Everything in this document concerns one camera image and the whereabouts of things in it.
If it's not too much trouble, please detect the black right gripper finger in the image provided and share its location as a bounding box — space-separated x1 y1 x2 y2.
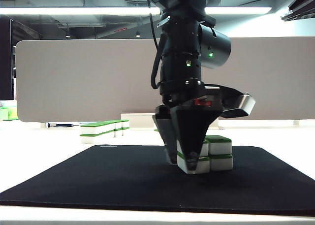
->
282 6 315 21
287 0 315 13

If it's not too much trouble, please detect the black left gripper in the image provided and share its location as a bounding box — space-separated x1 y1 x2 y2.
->
152 83 224 173

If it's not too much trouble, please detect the black fabric table mat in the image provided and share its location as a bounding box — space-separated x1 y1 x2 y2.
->
0 145 315 217

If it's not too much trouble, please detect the grey desk divider panel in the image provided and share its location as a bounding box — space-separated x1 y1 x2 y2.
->
15 37 315 124

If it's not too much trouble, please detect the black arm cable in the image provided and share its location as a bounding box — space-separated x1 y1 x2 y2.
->
146 0 164 90

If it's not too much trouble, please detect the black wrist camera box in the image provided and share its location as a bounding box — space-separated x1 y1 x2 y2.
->
220 86 256 119

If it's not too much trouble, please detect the dark computer monitor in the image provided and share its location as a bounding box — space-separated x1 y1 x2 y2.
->
0 15 15 101

